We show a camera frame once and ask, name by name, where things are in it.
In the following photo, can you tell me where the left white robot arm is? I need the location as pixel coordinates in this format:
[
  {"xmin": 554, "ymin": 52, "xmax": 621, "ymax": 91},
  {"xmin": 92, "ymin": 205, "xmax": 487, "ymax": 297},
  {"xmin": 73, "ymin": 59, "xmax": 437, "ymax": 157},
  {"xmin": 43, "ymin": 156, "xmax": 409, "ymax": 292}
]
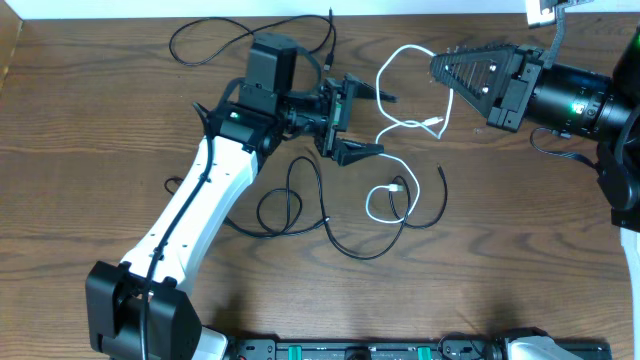
[{"xmin": 85, "ymin": 33, "xmax": 388, "ymax": 359}]

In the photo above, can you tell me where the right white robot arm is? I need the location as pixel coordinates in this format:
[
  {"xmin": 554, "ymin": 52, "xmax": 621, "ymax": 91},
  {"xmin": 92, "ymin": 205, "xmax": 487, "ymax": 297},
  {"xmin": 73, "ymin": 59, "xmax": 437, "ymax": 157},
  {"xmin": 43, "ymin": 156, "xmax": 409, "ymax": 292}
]
[{"xmin": 430, "ymin": 24, "xmax": 639, "ymax": 316}]

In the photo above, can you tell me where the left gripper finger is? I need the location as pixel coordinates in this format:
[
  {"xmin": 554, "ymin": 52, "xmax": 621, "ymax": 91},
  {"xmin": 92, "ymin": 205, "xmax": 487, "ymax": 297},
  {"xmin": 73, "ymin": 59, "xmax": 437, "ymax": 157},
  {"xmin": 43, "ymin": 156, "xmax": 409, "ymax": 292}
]
[
  {"xmin": 344, "ymin": 73, "xmax": 398, "ymax": 103},
  {"xmin": 331, "ymin": 139, "xmax": 384, "ymax": 166}
]

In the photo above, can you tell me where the cardboard box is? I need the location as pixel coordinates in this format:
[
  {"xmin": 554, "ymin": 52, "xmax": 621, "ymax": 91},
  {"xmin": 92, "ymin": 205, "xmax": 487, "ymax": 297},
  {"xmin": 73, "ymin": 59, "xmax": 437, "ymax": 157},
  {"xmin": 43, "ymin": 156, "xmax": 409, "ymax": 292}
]
[{"xmin": 0, "ymin": 0, "xmax": 23, "ymax": 88}]

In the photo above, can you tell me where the white USB cable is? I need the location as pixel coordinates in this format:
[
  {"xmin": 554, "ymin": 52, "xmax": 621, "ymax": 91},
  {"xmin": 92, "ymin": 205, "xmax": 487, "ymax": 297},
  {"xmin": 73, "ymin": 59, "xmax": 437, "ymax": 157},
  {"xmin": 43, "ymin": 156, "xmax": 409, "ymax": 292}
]
[{"xmin": 364, "ymin": 43, "xmax": 455, "ymax": 225}]

